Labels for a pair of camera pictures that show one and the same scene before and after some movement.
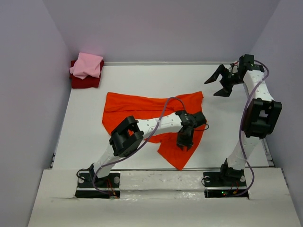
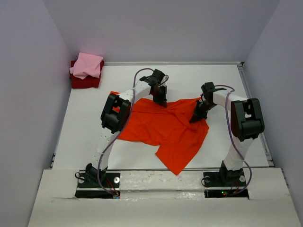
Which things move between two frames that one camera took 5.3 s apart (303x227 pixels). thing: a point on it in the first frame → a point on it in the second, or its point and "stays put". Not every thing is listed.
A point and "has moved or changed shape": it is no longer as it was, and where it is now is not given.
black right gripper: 225,91 → 197,115
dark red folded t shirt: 88,82 stays put
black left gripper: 189,142 → 162,100
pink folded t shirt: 87,65 stays put
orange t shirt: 117,107 has moved or changed shape
